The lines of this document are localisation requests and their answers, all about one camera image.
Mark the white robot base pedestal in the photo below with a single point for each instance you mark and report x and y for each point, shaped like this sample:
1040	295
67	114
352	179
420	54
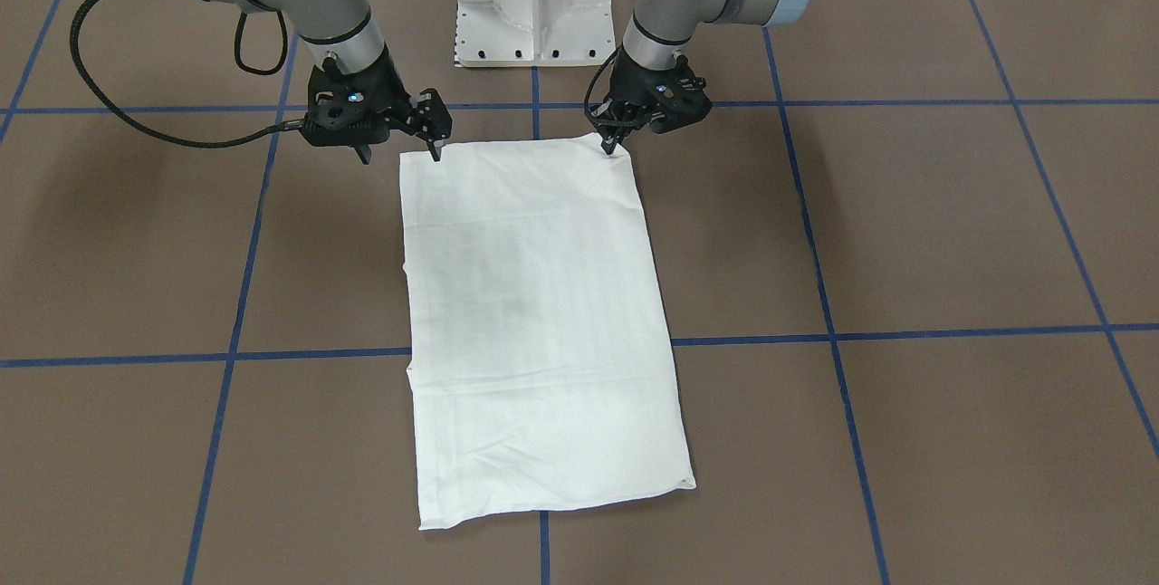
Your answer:
533	33

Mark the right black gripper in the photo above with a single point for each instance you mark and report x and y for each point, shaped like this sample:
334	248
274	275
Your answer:
391	92

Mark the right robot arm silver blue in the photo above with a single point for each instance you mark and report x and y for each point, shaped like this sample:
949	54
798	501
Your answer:
344	27

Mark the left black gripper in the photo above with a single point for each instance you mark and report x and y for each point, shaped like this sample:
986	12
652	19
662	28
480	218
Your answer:
636	87

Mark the white long-sleeve printed shirt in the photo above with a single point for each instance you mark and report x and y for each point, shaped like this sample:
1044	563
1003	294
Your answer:
541	370

